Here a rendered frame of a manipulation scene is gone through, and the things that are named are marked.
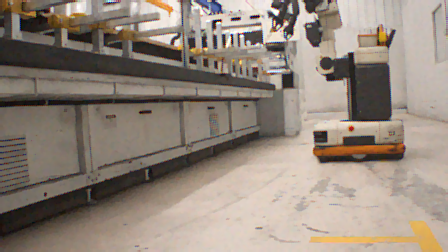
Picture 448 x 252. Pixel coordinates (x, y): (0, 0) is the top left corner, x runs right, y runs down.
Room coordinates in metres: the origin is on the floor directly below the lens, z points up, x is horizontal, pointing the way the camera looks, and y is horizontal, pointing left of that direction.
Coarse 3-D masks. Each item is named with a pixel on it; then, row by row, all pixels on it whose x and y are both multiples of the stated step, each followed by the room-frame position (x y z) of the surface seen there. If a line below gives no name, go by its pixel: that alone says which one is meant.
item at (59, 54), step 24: (0, 48) 1.16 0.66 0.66; (24, 48) 1.26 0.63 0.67; (48, 48) 1.37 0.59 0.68; (72, 48) 1.50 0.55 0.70; (96, 48) 1.71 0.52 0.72; (96, 72) 1.70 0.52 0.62; (120, 72) 1.83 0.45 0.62; (144, 72) 2.05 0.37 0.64; (168, 72) 2.32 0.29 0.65; (192, 72) 2.67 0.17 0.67
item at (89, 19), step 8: (128, 8) 1.45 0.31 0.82; (80, 16) 1.49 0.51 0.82; (88, 16) 1.48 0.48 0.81; (96, 16) 1.47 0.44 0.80; (104, 16) 1.46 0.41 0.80; (112, 16) 1.45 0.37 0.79; (120, 16) 1.44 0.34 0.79; (128, 16) 1.45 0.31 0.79; (48, 24) 1.54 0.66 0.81; (72, 24) 1.51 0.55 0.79; (80, 24) 1.50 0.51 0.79; (88, 24) 1.51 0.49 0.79; (40, 32) 1.56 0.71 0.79; (48, 32) 1.57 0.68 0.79
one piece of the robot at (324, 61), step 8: (336, 0) 3.02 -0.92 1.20; (336, 8) 3.00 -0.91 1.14; (320, 16) 3.09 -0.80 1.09; (328, 16) 3.08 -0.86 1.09; (336, 16) 3.06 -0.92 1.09; (320, 24) 3.10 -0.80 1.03; (328, 24) 3.08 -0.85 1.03; (336, 24) 3.06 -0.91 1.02; (320, 32) 3.11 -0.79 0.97; (328, 32) 3.09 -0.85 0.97; (328, 40) 3.07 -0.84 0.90; (320, 48) 3.08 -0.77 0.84; (328, 48) 3.05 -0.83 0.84; (320, 56) 3.07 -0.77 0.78; (328, 56) 3.05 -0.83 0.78; (320, 64) 3.07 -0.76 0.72; (328, 64) 3.05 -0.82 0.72; (320, 72) 3.08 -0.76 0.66; (328, 72) 3.06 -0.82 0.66
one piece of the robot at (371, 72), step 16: (384, 32) 2.83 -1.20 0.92; (368, 48) 2.82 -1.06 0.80; (384, 48) 2.78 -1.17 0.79; (352, 64) 3.05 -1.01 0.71; (368, 64) 2.83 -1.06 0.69; (384, 64) 2.79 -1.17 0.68; (352, 80) 3.06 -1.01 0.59; (368, 80) 2.82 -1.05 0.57; (384, 80) 2.78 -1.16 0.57; (352, 96) 3.05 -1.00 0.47; (368, 96) 2.82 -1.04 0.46; (384, 96) 2.78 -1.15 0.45; (352, 112) 3.05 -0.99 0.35; (368, 112) 2.82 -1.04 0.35; (384, 112) 2.79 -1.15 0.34
